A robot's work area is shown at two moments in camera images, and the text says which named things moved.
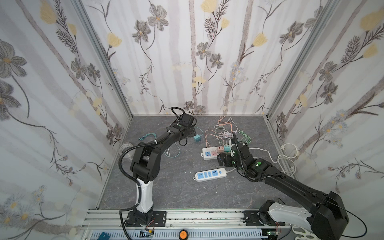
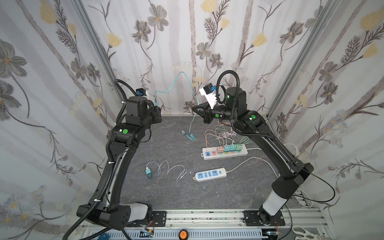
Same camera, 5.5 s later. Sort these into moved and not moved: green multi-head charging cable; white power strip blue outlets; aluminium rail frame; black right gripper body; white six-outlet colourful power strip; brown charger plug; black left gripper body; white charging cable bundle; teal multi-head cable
Moved: teal multi-head cable; black left gripper body; black right gripper body
Not moved: white charging cable bundle; green multi-head charging cable; aluminium rail frame; white six-outlet colourful power strip; white power strip blue outlets; brown charger plug
